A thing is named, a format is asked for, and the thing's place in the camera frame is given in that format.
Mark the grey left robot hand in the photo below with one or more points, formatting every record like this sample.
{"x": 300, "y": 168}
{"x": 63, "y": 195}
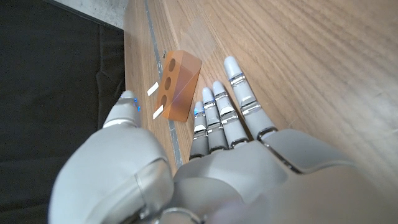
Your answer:
{"x": 248, "y": 174}

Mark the brown block with holes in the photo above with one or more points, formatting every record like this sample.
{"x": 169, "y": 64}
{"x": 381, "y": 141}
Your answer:
{"x": 180, "y": 90}

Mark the grey tape outline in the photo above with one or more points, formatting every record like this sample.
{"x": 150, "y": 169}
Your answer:
{"x": 174, "y": 140}

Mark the black backdrop curtain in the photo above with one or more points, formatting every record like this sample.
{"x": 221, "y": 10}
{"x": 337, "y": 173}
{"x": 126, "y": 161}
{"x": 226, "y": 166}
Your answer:
{"x": 46, "y": 93}

